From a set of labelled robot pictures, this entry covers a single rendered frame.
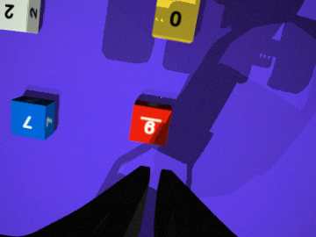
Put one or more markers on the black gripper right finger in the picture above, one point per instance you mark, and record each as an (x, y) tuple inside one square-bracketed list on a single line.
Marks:
[(180, 213)]

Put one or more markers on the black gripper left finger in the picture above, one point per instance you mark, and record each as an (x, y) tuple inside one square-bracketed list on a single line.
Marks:
[(118, 212)]

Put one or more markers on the blue block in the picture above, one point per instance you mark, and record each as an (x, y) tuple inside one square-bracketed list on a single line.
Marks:
[(32, 117)]

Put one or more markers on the yellow block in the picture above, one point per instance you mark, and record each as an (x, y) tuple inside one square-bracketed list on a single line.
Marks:
[(176, 20)]

